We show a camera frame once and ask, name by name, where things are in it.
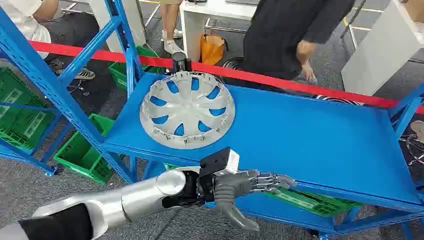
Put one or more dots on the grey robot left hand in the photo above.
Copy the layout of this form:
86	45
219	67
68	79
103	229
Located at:
235	185

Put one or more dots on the silver plastic wheel hubcap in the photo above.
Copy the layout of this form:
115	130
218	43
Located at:
187	109

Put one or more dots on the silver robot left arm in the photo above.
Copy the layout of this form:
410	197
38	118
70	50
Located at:
139	198

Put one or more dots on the green plastic crate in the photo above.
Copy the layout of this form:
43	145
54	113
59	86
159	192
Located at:
20	122
314	203
117	74
78	152

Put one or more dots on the blue metal shelf rack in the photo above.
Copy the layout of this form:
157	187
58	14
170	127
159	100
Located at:
298	132

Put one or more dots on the orange bag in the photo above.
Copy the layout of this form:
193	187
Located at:
212	49

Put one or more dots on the person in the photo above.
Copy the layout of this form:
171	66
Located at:
170	20
20	20
281	33

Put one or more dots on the white desk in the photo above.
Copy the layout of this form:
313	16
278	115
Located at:
381	56
198	20

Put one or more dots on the red barrier tape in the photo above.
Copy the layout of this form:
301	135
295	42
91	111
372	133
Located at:
99	55

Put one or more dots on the white column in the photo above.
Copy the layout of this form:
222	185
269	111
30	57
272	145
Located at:
139	23

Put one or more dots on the brown cardboard box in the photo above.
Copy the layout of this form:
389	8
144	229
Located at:
415	10

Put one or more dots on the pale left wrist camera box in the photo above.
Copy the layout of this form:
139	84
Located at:
218	160

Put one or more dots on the black barrier post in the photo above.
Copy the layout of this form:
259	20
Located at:
180	63

